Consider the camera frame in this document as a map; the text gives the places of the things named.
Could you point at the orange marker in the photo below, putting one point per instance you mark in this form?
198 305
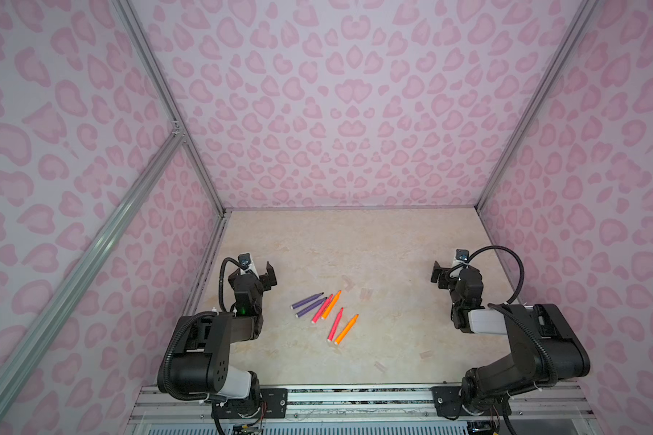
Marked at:
346 330
331 305

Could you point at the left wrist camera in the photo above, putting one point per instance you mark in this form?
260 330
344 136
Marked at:
246 265

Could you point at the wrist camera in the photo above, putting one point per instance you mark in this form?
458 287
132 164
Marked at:
246 265
461 257

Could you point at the diagonal aluminium frame bar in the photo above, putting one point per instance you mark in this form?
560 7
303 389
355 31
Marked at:
31 349

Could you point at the orange marker in group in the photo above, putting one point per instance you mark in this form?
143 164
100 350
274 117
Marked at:
331 305

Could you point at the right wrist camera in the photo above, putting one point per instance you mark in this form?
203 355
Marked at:
461 257

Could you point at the left corner aluminium post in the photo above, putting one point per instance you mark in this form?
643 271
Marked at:
143 47

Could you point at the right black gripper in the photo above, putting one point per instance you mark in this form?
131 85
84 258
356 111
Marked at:
456 278

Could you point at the pink marker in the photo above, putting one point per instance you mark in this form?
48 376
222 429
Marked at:
335 325
322 309

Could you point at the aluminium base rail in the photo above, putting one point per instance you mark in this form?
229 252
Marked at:
369 409

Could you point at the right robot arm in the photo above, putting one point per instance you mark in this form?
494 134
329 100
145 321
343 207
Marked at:
544 350

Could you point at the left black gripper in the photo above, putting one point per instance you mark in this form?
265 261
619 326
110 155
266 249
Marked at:
250 279

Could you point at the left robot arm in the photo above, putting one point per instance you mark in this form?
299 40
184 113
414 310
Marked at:
196 364

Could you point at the lower purple marker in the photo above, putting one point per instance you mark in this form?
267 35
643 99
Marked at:
311 307

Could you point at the corner aluminium post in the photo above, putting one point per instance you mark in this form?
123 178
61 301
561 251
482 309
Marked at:
579 25
143 47

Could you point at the upper purple marker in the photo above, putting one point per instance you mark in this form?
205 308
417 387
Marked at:
307 300

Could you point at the right corner aluminium post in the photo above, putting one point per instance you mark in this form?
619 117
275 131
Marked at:
579 25

